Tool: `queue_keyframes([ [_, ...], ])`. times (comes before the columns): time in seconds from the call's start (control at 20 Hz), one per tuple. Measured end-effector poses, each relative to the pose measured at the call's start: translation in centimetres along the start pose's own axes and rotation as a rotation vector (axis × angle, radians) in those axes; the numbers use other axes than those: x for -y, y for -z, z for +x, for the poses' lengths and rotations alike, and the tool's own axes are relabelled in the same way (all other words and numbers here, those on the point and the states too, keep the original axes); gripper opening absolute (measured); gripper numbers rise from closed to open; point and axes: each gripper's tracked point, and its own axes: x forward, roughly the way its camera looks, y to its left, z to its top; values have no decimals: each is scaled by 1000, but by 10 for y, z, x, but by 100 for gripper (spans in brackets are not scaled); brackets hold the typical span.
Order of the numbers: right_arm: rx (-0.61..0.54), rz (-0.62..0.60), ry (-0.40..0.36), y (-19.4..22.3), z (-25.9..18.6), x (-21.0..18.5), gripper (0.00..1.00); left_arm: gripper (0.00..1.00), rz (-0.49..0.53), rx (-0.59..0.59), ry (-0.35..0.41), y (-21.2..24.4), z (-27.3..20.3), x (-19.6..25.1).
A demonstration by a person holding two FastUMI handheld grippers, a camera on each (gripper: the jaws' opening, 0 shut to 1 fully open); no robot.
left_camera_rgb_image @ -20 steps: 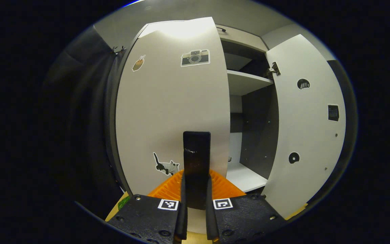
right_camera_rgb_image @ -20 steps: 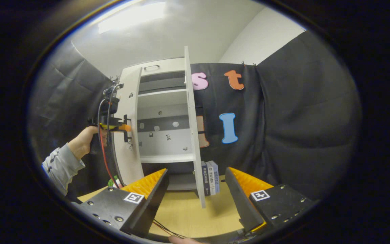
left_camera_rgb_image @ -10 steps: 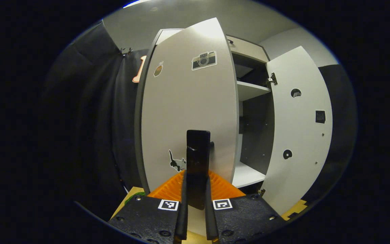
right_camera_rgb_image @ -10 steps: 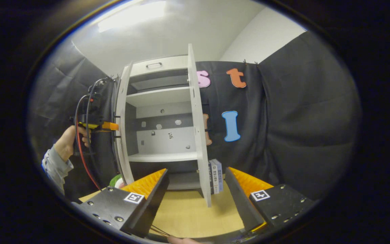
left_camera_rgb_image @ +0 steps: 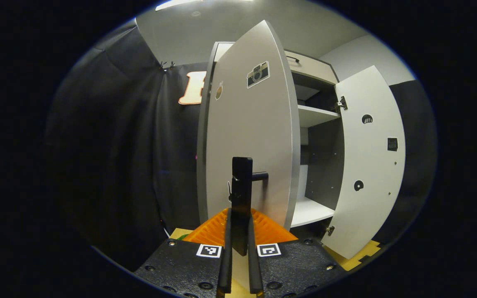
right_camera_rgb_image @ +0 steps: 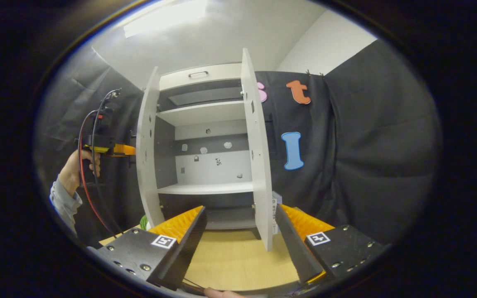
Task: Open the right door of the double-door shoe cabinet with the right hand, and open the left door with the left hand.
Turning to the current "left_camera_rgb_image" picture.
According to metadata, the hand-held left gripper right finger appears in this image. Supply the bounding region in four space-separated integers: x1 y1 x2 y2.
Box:
247 208 349 298

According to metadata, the beige double-door shoe cabinet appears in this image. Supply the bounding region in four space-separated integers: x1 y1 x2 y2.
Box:
196 20 407 259

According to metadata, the black backdrop cloth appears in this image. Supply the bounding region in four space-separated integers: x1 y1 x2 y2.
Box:
44 19 438 272

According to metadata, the white cabinet shelf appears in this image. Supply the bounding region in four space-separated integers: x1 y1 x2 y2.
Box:
290 197 335 228
298 105 341 127

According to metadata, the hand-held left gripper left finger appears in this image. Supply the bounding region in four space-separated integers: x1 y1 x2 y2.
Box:
133 208 233 298

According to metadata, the black door handle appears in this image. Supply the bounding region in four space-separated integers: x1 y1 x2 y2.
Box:
228 156 269 256

